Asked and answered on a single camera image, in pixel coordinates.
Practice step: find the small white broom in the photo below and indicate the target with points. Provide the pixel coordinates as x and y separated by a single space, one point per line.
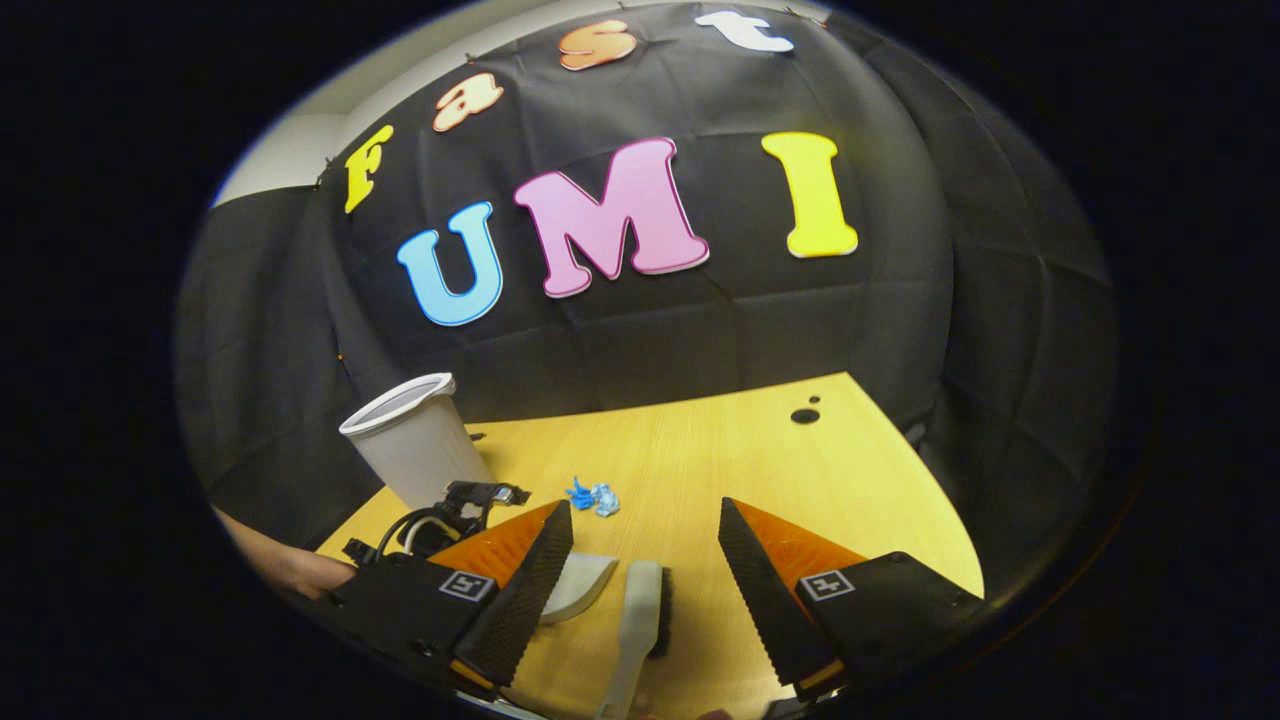
638 610

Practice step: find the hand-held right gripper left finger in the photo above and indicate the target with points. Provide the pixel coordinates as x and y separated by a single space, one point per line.
520 600

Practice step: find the white dustpan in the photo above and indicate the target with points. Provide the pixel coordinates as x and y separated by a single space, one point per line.
580 585

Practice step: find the dark blue paper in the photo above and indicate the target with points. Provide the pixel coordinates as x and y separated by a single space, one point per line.
580 493

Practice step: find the white ribbed garbage bin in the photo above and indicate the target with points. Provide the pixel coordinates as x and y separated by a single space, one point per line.
420 450

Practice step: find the light blue paper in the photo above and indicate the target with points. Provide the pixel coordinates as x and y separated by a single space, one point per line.
606 500

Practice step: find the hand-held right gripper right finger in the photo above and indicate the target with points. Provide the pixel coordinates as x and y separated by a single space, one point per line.
760 600

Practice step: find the wooden desktop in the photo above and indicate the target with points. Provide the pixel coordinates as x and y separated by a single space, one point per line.
750 450

